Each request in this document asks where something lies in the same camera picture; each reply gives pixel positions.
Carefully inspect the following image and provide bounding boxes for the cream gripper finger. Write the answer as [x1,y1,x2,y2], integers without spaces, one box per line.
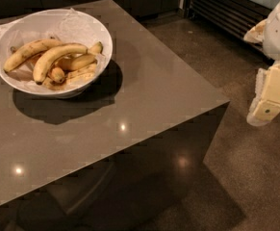
[254,62,280,122]
[246,68,267,127]

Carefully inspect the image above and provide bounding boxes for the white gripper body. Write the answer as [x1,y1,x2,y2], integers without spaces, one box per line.
[243,2,280,61]

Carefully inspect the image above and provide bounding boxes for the large curved front banana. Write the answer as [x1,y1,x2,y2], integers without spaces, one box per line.
[33,43,88,85]

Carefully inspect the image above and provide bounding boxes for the banana at bowl bottom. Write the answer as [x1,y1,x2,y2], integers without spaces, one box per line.
[42,64,97,90]

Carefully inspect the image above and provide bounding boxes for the banana behind right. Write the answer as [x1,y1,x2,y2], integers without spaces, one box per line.
[56,41,103,71]

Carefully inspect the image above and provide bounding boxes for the small brown-tipped banana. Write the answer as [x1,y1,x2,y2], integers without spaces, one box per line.
[48,66,65,84]

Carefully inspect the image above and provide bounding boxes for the white bowl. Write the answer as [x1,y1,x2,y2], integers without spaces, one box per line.
[0,8,114,99]

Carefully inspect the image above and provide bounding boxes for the long banana far left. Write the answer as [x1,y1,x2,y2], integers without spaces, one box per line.
[3,38,63,72]

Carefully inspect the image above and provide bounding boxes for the dark metal vent grille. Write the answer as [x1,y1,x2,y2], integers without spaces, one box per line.
[188,0,273,55]

